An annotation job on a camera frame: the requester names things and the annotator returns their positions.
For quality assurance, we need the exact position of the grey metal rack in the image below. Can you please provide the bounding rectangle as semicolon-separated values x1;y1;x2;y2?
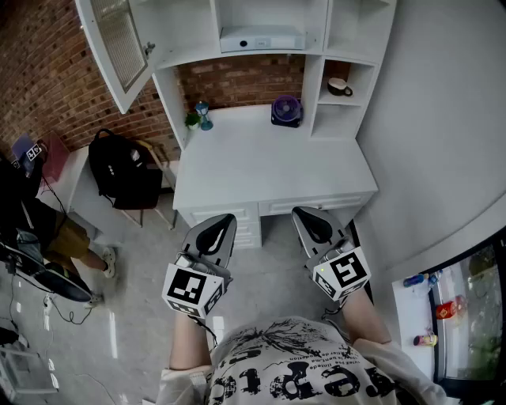
0;327;61;402

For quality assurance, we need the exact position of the person's left forearm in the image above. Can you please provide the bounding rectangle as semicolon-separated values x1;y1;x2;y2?
168;311;215;372

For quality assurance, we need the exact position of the black chair seat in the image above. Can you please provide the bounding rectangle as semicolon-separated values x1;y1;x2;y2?
0;237;95;305

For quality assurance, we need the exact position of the person's white printed shirt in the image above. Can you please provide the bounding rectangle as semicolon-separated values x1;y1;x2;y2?
157;315;450;405

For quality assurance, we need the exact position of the blue bottle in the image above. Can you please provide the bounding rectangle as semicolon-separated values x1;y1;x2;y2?
402;273;430;289

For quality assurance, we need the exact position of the person's right forearm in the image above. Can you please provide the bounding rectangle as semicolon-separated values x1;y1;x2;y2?
338;290;393;346

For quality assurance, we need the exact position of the wooden chair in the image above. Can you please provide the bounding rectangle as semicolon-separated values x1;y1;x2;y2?
117;138;179;231

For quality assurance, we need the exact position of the white desk with drawers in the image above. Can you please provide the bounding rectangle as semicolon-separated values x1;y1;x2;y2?
172;104;380;250

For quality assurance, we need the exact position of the white side table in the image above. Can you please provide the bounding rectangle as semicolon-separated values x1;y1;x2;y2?
38;145;123;244

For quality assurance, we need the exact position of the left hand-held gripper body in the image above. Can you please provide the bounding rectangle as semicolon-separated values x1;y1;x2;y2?
160;250;235;320

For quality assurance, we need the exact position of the purple desk fan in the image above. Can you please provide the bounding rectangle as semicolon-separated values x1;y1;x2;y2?
270;94;305;129

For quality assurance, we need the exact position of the pink translucent box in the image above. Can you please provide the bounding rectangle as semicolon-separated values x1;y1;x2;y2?
10;131;71;184

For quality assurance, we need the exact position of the black-framed window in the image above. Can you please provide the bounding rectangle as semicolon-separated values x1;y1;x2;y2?
418;227;506;400

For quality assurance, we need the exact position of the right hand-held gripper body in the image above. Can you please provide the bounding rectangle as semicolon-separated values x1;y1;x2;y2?
311;236;373;303

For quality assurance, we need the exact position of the white power strip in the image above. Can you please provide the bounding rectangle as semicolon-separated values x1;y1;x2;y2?
41;294;53;332

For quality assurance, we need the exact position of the dark and cream cup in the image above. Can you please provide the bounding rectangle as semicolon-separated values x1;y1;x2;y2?
327;77;354;97

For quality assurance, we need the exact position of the blue lantern lamp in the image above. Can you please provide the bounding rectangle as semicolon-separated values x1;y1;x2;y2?
194;100;215;132

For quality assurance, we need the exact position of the white glass-panel cabinet door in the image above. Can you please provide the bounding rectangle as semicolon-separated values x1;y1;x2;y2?
74;0;157;115

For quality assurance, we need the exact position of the red can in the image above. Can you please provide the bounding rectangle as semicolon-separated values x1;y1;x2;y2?
436;301;459;321

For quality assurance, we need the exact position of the black floor cable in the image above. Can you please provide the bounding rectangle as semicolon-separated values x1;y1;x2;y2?
43;294;94;326

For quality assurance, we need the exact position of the black backpack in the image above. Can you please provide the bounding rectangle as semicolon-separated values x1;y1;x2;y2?
88;128;164;211

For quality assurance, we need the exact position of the white electronic device box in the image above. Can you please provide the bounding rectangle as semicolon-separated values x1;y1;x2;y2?
219;25;308;54

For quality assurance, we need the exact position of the white hutch cabinet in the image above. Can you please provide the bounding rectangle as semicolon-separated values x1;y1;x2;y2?
130;0;398;150

